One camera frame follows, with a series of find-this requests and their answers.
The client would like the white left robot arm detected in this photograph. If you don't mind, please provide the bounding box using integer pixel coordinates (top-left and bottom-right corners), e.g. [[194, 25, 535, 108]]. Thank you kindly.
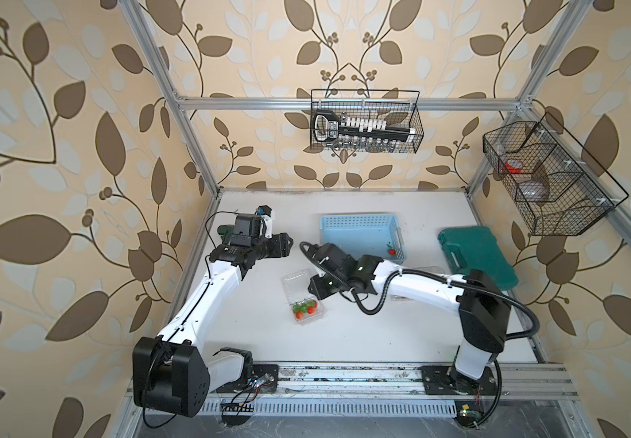
[[132, 233, 294, 417]]

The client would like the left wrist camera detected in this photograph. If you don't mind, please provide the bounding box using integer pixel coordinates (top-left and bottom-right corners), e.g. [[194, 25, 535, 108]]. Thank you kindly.
[[255, 205, 274, 239]]

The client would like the green plastic tool case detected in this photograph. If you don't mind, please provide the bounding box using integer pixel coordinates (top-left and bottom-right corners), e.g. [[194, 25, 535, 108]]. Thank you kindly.
[[438, 226, 519, 291]]

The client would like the clear lidded jar in basket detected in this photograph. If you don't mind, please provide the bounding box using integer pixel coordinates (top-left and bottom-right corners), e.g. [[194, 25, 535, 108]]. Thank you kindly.
[[518, 180, 549, 203]]

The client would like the light blue perforated plastic basket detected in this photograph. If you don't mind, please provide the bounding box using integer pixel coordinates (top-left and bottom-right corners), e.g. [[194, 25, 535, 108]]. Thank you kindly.
[[319, 214, 407, 264]]

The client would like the black wire basket on back wall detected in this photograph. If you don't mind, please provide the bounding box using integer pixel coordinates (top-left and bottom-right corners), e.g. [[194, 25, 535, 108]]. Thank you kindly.
[[309, 88, 424, 154]]

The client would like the green pipe wrench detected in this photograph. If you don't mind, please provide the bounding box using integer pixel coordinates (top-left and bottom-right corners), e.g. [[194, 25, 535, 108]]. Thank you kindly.
[[217, 224, 235, 246]]

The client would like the black wire basket on wall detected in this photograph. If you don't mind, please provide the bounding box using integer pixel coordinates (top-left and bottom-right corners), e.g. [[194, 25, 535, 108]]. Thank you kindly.
[[483, 111, 629, 237], [309, 88, 424, 154]]

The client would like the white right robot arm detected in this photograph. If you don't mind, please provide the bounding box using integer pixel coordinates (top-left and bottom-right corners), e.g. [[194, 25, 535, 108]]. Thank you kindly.
[[299, 242, 541, 381]]

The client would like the black socket set holder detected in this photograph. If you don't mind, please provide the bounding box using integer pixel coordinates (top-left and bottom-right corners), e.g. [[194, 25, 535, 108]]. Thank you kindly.
[[310, 111, 423, 144]]

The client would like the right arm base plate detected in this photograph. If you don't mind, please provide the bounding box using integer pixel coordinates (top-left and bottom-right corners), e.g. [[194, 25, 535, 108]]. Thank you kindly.
[[419, 365, 499, 397]]

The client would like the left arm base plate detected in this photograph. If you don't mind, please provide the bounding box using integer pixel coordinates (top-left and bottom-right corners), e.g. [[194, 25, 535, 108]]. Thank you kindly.
[[208, 363, 280, 394]]

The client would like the clear clamshell container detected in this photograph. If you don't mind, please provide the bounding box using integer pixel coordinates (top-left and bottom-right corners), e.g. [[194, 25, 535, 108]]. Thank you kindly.
[[281, 268, 326, 325], [388, 266, 450, 304]]

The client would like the red tape roll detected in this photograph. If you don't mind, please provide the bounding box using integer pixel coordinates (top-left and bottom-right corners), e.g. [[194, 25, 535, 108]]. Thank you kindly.
[[503, 158, 524, 174]]

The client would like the black wire basket on right wall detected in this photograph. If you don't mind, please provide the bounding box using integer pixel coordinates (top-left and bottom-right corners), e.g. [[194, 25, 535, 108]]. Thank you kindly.
[[483, 111, 629, 237]]

